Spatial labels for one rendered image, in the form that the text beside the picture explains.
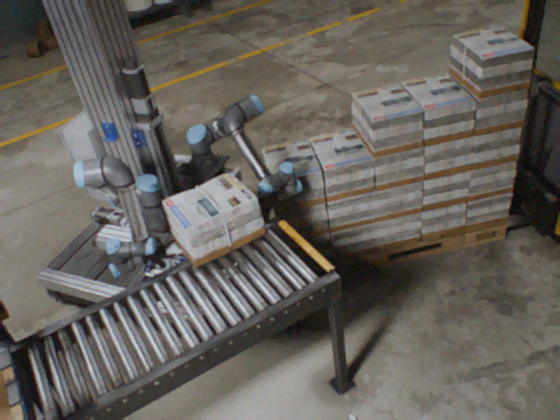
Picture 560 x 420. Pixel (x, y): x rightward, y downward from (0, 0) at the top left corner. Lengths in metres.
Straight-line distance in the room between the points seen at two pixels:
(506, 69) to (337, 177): 1.04
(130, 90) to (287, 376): 1.70
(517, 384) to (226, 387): 1.50
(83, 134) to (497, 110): 2.22
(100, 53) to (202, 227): 0.94
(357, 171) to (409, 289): 0.84
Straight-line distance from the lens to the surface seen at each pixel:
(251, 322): 2.25
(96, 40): 2.69
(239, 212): 2.48
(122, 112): 2.82
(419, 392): 2.97
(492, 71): 3.08
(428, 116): 3.02
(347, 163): 3.00
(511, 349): 3.20
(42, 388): 2.37
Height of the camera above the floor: 2.48
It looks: 38 degrees down
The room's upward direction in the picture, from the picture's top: 10 degrees counter-clockwise
